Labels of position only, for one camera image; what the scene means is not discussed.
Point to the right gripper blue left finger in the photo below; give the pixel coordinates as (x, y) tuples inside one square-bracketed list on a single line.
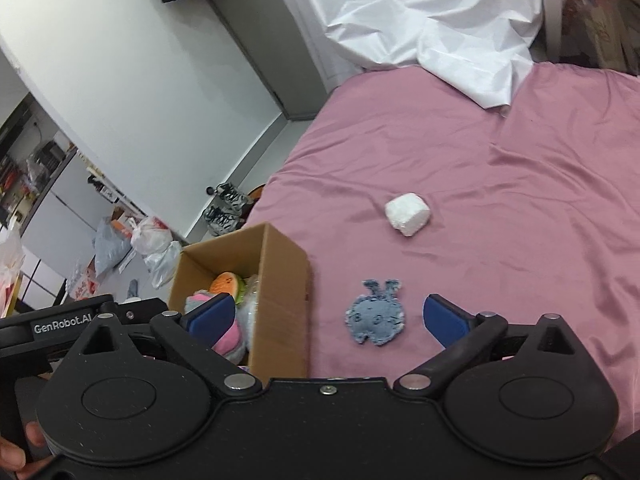
[(208, 317)]

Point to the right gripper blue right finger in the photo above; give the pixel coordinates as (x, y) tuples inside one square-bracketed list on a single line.
[(446, 321)]

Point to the blue denim bunny patch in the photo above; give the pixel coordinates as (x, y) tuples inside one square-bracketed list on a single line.
[(378, 315)]

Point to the grey plush mouse toy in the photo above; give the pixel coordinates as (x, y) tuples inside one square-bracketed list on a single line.
[(231, 346)]

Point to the person's hand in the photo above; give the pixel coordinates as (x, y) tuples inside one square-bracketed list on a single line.
[(13, 458)]

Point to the plush hamburger toy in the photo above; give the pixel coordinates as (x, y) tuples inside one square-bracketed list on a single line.
[(228, 283)]

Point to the brown cardboard box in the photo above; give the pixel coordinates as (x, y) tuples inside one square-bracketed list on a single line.
[(280, 344)]

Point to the grey sneaker left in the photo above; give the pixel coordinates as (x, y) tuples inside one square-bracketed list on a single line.
[(221, 221)]

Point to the grey sneaker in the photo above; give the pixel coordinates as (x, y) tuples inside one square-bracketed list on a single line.
[(221, 221), (228, 198)]

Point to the white plastic bag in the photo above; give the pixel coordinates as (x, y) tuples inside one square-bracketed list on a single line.
[(160, 252)]

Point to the white foam lump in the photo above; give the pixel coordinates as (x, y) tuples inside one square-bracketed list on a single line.
[(407, 214)]

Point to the grey sneaker right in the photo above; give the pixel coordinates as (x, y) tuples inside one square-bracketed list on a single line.
[(228, 198)]

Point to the pink bed sheet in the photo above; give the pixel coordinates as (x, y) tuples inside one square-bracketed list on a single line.
[(534, 210)]

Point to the white crumpled sheet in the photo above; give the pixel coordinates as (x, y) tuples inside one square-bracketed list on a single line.
[(479, 47)]

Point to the grey wardrobe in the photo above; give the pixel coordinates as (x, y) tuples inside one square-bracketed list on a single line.
[(269, 38)]

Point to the white desk with clutter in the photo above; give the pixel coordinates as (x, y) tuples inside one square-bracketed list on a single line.
[(597, 33)]

